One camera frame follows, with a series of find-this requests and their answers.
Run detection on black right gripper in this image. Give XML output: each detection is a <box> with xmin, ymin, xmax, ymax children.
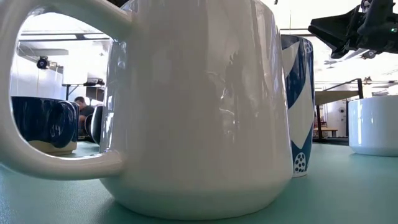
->
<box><xmin>307</xmin><ymin>0</ymin><xmax>398</xmax><ymax>60</ymax></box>

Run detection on white mug pink inside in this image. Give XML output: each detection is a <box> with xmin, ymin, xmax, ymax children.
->
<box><xmin>348</xmin><ymin>95</ymin><xmax>398</xmax><ymax>157</ymax></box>

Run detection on white mug blue floral pattern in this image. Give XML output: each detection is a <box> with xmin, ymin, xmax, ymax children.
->
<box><xmin>280</xmin><ymin>34</ymin><xmax>315</xmax><ymax>178</ymax></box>

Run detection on white mug olive green inside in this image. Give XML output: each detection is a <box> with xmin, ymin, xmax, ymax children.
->
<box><xmin>0</xmin><ymin>0</ymin><xmax>295</xmax><ymax>221</ymax></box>

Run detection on dark blue mug cream base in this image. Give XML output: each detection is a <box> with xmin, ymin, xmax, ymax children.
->
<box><xmin>11</xmin><ymin>96</ymin><xmax>80</xmax><ymax>156</ymax></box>

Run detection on wooden background bench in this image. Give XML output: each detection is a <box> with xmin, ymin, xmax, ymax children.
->
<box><xmin>313</xmin><ymin>126</ymin><xmax>339</xmax><ymax>138</ymax></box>

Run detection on green table mat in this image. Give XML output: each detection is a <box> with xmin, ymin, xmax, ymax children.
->
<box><xmin>0</xmin><ymin>141</ymin><xmax>398</xmax><ymax>224</ymax></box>

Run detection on person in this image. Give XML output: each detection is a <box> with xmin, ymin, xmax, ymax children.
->
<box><xmin>73</xmin><ymin>96</ymin><xmax>96</xmax><ymax>138</ymax></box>

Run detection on black aluminium table frame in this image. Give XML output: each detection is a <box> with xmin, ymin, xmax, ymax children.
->
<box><xmin>76</xmin><ymin>136</ymin><xmax>349</xmax><ymax>146</ymax></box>

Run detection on black ceiling camera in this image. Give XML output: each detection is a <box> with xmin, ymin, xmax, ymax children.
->
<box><xmin>36</xmin><ymin>55</ymin><xmax>50</xmax><ymax>70</ymax></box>

